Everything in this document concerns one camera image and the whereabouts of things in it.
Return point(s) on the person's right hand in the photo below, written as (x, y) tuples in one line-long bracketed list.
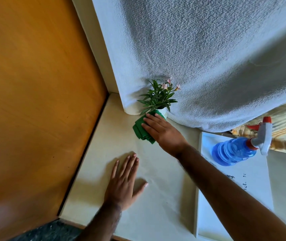
[(163, 134)]

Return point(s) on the person's left hand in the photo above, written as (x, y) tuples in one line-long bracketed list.
[(121, 187)]

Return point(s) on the person's right fingers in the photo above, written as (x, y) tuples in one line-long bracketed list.
[(151, 122)]

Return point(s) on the person's left thumb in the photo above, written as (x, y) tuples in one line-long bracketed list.
[(140, 189)]

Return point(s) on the person's left middle finger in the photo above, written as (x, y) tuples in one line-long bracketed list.
[(129, 165)]

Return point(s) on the person's left little finger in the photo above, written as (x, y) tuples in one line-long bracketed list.
[(114, 169)]

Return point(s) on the green cleaning cloth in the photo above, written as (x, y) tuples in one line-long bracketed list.
[(143, 129)]

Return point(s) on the person's left forearm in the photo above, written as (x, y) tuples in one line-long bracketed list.
[(100, 223)]

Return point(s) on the person's right forearm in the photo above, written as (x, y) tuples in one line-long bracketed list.
[(236, 200)]

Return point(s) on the small potted flowering plant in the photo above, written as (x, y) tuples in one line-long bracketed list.
[(158, 96)]

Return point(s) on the white textured curtain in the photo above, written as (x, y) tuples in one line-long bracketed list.
[(208, 60)]

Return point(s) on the blue spray bottle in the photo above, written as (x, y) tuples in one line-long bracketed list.
[(241, 146)]

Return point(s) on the white tray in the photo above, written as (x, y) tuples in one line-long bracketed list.
[(236, 188)]

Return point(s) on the orange wooden door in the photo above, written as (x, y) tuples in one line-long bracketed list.
[(37, 102)]

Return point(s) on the yellow striped fabric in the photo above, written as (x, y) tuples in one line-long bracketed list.
[(281, 127)]

